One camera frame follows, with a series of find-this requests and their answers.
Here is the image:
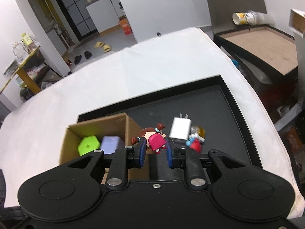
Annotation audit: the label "yellow slipper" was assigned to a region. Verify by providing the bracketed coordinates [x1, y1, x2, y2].
[103, 44, 112, 53]
[94, 41, 105, 49]

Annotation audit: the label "orange carton box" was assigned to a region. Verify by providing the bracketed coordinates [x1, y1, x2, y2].
[119, 18, 132, 35]

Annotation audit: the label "white USB charger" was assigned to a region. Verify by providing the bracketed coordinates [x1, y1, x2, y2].
[169, 113, 192, 140]

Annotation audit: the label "black slipper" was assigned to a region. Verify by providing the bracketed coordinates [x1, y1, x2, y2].
[74, 55, 82, 65]
[84, 51, 92, 60]

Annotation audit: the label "red crab toy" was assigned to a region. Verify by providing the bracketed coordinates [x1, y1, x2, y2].
[186, 134, 202, 154]

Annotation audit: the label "black framed cork board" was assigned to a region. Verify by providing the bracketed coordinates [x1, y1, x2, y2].
[213, 25, 298, 82]

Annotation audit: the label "stacked paper cups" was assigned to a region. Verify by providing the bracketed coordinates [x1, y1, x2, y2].
[232, 10, 275, 25]

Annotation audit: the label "green hexagonal box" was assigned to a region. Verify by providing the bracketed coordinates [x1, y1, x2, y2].
[78, 135, 100, 156]

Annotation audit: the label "yellow wooden shelf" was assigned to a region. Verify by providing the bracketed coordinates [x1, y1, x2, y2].
[1, 48, 63, 102]

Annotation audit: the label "lavender box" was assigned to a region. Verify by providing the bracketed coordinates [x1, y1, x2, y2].
[100, 136, 125, 155]

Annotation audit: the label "brown cardboard box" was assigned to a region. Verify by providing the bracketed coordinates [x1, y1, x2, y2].
[59, 113, 149, 184]

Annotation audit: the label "black slipper right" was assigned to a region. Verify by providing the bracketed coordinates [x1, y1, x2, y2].
[84, 51, 92, 60]

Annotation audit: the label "yellow slipper right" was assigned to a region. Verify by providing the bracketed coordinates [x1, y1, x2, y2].
[103, 44, 112, 53]

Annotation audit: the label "yellow slipper left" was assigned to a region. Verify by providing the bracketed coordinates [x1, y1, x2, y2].
[94, 41, 105, 49]

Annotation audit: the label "white cabinet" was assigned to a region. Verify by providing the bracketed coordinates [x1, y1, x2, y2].
[86, 0, 123, 36]

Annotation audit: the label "amber perfume bottle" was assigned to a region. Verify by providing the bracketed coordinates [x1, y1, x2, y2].
[190, 125, 206, 142]

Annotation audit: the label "black shallow tray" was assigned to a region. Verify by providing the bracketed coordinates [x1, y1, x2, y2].
[78, 76, 262, 168]

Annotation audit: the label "brown-haired pink doll figure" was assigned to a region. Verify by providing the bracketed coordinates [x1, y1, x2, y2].
[131, 123, 166, 154]

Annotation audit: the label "black slipper left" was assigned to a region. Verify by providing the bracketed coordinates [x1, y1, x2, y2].
[74, 55, 82, 65]

